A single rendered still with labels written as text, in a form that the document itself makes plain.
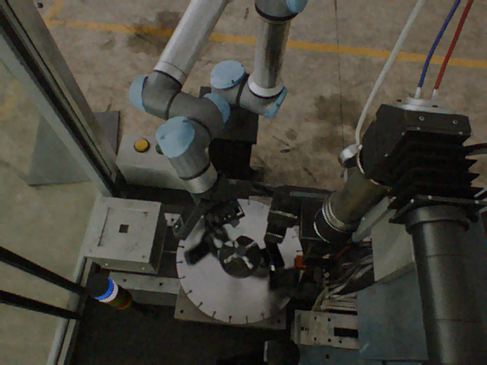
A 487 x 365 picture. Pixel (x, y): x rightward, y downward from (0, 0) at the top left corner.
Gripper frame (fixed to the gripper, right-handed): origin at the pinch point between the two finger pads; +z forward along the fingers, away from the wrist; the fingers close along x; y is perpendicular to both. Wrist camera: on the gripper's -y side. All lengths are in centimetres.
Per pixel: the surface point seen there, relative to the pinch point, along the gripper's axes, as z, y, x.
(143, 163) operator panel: -12.8, -12.8, 35.0
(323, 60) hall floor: 47, 114, 167
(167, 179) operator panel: -3.0, -9.5, 36.4
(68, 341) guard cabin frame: 9, -52, 4
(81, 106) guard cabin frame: -38, -17, 30
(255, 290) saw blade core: 9.9, 0.6, -9.4
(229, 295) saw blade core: 7.8, -5.6, -8.4
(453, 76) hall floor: 87, 192, 129
